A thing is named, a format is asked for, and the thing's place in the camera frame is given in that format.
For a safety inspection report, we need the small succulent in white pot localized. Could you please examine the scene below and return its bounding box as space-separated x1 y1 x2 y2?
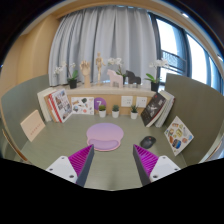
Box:
129 104 139 120
111 104 121 119
97 104 108 119

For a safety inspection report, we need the red-edged picture book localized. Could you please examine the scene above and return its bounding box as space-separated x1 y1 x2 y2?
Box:
48 88 74 124

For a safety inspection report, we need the wooden ledge shelf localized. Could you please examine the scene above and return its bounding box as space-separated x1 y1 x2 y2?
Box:
64 83 158 116

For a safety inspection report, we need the white food illustration card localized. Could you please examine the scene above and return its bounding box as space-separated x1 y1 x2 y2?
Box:
163 115 195 157

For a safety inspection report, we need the wooden artist mannequin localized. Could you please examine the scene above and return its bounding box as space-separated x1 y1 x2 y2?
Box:
94 51 105 86

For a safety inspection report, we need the orange-brown book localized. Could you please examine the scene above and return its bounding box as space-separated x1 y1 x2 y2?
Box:
44 95 56 123

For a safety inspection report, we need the light grey curtain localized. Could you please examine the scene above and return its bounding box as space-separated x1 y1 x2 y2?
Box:
48 5 158 88

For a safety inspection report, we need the white wall socket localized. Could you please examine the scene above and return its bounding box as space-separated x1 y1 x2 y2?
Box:
120 95 134 108
135 96 148 109

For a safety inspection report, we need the pink horse figurine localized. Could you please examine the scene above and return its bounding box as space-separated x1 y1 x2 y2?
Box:
106 68 125 89

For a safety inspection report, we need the dark-framed window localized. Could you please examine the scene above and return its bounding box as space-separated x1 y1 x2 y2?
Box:
148 11 224 94

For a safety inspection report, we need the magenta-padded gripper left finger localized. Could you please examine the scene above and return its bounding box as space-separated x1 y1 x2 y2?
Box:
45 144 95 188

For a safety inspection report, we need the beige card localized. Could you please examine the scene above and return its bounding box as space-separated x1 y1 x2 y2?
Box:
19 109 46 143

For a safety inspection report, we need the purple round number sign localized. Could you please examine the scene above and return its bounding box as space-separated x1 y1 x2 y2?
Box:
93 97 108 112

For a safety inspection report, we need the wooden hand model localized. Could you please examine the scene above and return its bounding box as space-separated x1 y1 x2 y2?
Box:
79 59 92 88

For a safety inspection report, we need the purple round mouse pad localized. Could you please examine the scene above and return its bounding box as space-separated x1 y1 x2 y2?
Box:
86 122 125 153

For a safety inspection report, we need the black cover book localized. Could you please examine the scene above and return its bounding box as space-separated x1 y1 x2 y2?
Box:
140 92 167 128

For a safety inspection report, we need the dark grey horse figurine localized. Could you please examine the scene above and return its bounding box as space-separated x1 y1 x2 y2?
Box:
125 69 142 88

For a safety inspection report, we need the white sticker picture card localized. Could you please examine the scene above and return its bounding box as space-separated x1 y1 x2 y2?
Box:
70 96 95 116

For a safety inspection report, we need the green felt partition panel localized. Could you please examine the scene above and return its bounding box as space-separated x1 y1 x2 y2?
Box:
164 73 224 166
0 73 51 151

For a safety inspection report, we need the white orchid in black pot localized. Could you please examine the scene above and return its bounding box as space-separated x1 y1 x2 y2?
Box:
143 58 170 93
53 60 81 90
106 57 128 84

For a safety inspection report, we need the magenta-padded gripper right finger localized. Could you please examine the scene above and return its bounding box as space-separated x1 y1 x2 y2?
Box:
132 143 181 187

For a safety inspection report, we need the thick white book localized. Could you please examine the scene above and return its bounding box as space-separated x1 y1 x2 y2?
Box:
36 87 58 123

